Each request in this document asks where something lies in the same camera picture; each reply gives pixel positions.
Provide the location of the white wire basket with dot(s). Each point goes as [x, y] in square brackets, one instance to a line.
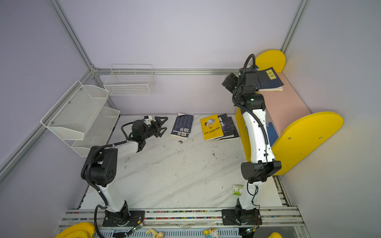
[130, 80]

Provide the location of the yellow white toy figure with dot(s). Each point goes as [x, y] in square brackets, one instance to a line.
[211, 233]

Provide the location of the black cover book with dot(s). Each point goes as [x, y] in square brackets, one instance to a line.
[228, 127]

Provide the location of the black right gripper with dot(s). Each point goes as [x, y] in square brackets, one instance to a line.
[228, 81]

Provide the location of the beige toy figure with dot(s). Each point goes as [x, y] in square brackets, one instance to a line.
[154, 233]

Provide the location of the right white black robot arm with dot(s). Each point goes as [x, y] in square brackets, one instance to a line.
[262, 162]

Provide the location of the white perforated metal shelf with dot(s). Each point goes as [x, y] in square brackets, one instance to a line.
[73, 115]

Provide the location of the yellow pink blue bookshelf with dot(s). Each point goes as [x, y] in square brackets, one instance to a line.
[293, 131]

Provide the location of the small green white box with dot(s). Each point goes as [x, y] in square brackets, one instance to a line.
[237, 189]

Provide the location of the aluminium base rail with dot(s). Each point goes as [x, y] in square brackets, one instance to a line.
[192, 222]

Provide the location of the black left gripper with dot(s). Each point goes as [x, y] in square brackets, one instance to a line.
[158, 127]

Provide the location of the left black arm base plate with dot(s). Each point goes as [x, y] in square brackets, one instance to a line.
[123, 219]

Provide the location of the lower white perforated shelf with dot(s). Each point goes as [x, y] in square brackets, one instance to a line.
[99, 133]

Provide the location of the dark blue book yellow label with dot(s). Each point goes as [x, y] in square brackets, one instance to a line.
[268, 80]

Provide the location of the yellow plastic toy left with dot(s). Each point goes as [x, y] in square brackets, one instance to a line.
[81, 230]

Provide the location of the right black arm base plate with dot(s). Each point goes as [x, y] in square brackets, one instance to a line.
[241, 217]

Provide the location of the yellow object bottom right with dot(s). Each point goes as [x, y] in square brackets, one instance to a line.
[275, 235]

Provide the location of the yellow cartoon cover book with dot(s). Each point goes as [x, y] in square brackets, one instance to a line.
[211, 128]

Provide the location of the dark blue barcode book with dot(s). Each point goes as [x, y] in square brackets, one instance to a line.
[182, 126]

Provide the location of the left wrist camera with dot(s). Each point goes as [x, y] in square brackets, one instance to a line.
[147, 120]

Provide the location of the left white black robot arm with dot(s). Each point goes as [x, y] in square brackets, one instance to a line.
[100, 167]

